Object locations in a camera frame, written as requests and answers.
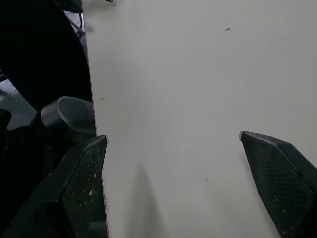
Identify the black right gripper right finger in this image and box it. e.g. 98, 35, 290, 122
239, 131, 317, 238

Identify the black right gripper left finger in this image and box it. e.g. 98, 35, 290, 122
2, 135, 109, 238

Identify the dark round robot joint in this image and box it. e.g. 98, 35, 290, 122
40, 96, 96, 136

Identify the black robot body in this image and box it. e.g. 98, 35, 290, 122
0, 0, 93, 110

